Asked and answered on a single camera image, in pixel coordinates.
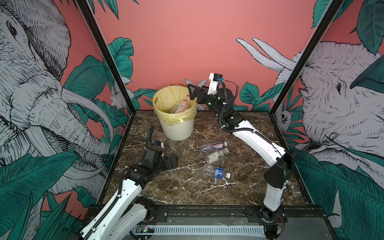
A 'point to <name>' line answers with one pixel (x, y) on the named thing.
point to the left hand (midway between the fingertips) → (171, 157)
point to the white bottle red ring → (183, 105)
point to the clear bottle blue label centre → (218, 173)
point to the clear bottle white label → (213, 157)
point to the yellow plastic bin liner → (167, 98)
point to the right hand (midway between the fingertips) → (192, 83)
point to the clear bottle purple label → (215, 146)
